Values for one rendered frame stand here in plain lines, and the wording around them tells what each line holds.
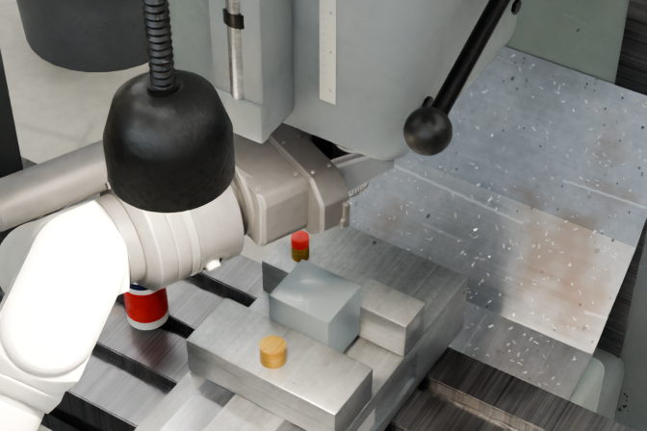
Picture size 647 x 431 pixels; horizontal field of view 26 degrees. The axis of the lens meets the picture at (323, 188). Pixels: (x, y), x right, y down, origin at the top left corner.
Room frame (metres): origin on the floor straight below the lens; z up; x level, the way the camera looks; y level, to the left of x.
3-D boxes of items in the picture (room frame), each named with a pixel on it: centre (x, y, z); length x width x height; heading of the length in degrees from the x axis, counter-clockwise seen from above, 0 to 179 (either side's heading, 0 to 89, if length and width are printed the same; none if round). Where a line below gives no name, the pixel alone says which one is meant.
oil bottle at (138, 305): (0.92, 0.17, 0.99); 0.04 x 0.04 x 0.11
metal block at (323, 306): (0.82, 0.01, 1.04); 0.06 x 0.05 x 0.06; 57
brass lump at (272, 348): (0.77, 0.04, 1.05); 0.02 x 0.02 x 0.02
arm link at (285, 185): (0.76, 0.06, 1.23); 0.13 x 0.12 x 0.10; 33
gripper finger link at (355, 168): (0.78, -0.03, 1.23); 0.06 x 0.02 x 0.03; 123
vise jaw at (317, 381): (0.77, 0.04, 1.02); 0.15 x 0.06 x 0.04; 57
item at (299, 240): (0.89, 0.02, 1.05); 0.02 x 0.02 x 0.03
